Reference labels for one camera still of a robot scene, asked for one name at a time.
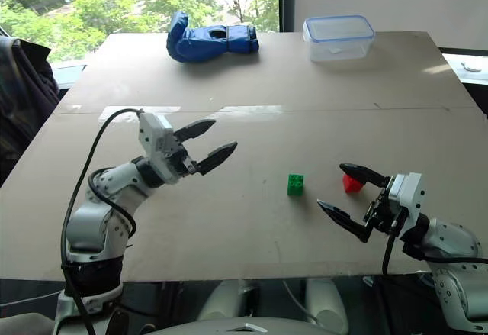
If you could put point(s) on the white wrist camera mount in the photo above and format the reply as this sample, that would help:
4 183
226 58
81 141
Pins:
411 197
152 140

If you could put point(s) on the grey robot torso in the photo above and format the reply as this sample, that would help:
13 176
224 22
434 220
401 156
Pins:
228 327

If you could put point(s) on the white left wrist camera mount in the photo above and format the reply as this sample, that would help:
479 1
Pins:
152 140

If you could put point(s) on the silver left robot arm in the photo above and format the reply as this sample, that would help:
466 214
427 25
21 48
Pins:
91 220

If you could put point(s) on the clear plastic box blue lid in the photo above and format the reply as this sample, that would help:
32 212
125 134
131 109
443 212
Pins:
338 38

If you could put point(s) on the green toy brick cube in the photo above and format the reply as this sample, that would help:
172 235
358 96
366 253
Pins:
296 184

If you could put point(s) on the dark plaid jacket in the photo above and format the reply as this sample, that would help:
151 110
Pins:
23 94

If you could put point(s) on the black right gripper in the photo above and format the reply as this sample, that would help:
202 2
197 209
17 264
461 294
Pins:
383 214

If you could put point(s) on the white rounded robot leg shell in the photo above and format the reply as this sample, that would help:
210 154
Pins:
225 300
328 304

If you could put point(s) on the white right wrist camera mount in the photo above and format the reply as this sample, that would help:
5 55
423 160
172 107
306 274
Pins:
411 197

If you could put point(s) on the blue boxing glove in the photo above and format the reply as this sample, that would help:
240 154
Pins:
211 41

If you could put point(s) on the red toy brick cube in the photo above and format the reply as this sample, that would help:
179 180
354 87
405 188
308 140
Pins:
352 184

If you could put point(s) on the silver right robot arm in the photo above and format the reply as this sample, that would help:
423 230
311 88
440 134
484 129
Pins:
453 243

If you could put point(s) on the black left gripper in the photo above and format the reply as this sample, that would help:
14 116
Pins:
180 159

